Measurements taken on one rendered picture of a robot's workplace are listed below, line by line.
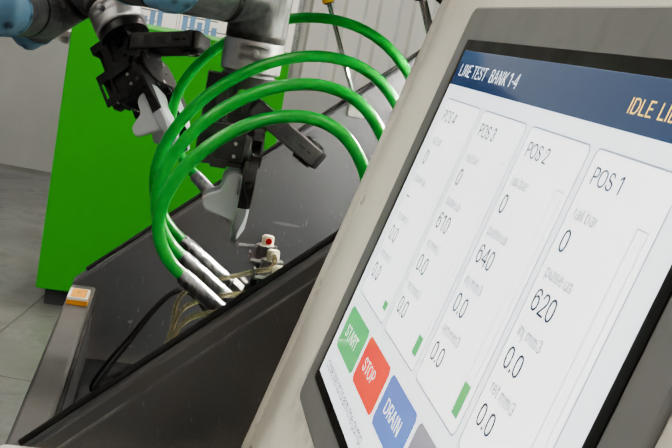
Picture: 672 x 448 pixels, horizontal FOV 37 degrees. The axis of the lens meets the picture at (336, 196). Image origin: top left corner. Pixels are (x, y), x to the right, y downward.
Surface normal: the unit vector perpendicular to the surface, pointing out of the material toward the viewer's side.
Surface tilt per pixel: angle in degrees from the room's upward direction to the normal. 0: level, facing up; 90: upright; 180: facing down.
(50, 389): 0
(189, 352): 90
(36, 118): 90
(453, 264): 76
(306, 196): 90
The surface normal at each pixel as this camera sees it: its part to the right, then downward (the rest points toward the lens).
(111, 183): 0.12, 0.18
